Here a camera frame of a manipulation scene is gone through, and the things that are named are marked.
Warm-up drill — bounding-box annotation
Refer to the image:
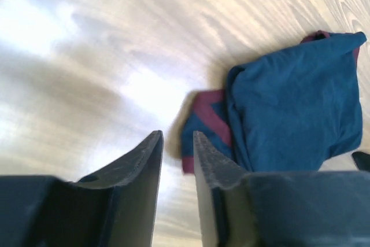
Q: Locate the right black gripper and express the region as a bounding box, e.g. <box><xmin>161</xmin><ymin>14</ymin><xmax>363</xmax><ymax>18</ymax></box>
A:
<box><xmin>351</xmin><ymin>152</ymin><xmax>370</xmax><ymax>171</ymax></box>

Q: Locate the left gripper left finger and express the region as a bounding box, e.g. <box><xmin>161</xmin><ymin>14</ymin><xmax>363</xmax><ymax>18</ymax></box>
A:
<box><xmin>1</xmin><ymin>131</ymin><xmax>164</xmax><ymax>246</ymax></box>

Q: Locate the navy basketball jersey tank top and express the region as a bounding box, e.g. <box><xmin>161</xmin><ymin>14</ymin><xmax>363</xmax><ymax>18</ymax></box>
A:
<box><xmin>180</xmin><ymin>31</ymin><xmax>367</xmax><ymax>174</ymax></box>

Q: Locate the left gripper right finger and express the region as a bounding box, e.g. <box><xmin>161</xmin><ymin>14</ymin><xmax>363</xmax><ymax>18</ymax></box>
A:
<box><xmin>193</xmin><ymin>131</ymin><xmax>369</xmax><ymax>246</ymax></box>

